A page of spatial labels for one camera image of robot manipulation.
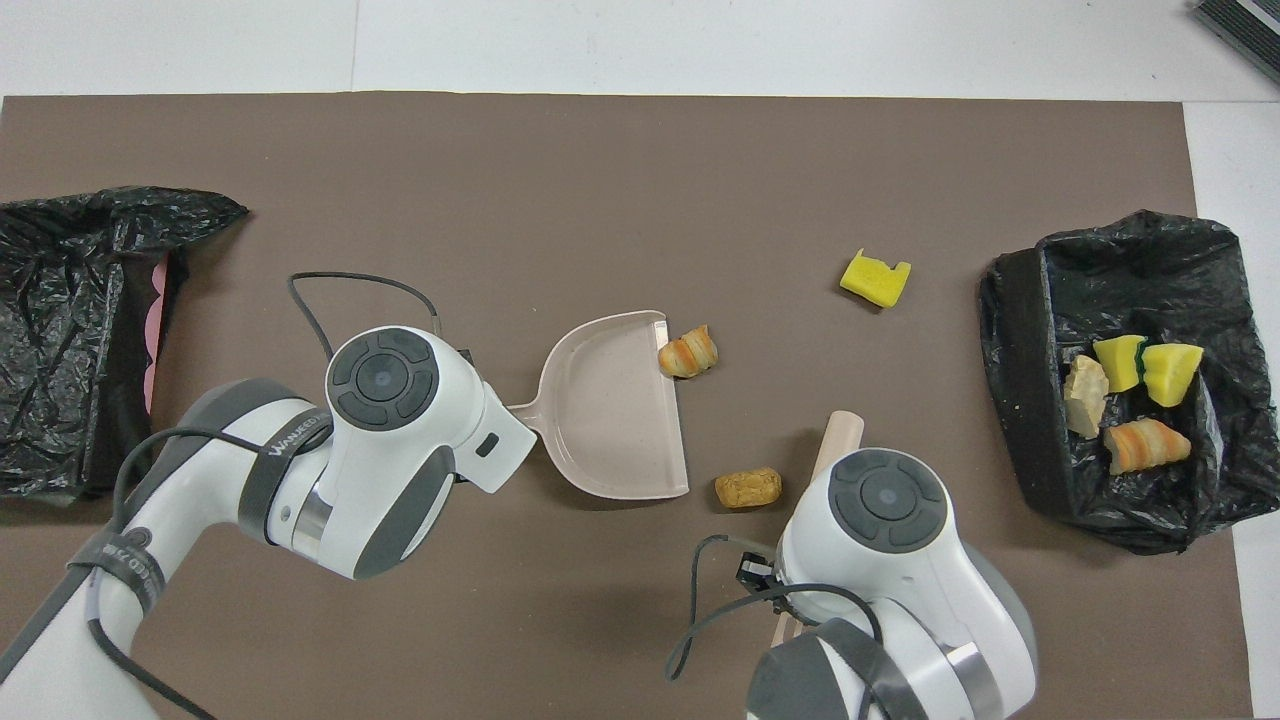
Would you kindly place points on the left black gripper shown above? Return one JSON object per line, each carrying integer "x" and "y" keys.
{"x": 462, "y": 354}

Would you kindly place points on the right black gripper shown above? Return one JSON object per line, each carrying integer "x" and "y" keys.
{"x": 757, "y": 572}

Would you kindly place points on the brown bread nugget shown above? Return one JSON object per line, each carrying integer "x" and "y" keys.
{"x": 748, "y": 488}

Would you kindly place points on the beige hand brush black bristles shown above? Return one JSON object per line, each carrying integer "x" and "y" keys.
{"x": 838, "y": 440}

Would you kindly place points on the beige plastic dustpan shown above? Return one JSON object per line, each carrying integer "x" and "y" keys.
{"x": 620, "y": 420}

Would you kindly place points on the striped croissant piece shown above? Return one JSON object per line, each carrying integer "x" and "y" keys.
{"x": 688, "y": 352}
{"x": 1150, "y": 445}
{"x": 1085, "y": 400}

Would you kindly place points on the yellow sponge piece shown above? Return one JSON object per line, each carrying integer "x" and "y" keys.
{"x": 1172, "y": 372}
{"x": 1118, "y": 362}
{"x": 873, "y": 280}

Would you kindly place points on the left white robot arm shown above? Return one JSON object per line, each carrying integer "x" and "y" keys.
{"x": 400, "y": 450}

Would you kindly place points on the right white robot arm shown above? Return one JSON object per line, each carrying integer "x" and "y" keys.
{"x": 890, "y": 560}

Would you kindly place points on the black bag lined bin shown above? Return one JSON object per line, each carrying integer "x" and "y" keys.
{"x": 1040, "y": 400}

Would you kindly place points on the black bag bin pink liner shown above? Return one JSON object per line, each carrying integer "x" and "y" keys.
{"x": 60, "y": 300}

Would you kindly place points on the brown table mat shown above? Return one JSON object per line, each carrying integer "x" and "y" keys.
{"x": 600, "y": 180}

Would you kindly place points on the grey ridged box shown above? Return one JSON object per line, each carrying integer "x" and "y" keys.
{"x": 1245, "y": 30}

